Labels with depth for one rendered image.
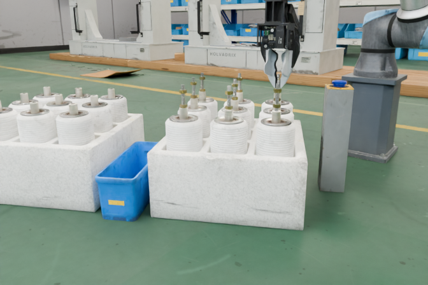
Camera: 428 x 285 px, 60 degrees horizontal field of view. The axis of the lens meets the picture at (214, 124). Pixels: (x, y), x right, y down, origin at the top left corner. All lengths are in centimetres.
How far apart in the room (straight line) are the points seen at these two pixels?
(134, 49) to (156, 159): 353
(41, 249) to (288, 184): 59
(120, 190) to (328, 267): 52
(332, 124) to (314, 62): 202
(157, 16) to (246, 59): 134
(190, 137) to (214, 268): 32
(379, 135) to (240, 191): 70
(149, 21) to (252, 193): 353
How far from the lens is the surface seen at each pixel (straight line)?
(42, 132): 112
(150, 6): 429
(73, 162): 104
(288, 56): 89
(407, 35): 138
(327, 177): 116
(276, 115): 92
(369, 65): 144
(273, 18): 84
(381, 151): 149
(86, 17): 541
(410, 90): 285
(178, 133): 93
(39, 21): 759
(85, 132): 106
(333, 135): 112
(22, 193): 116
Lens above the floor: 49
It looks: 15 degrees down
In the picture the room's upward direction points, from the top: straight up
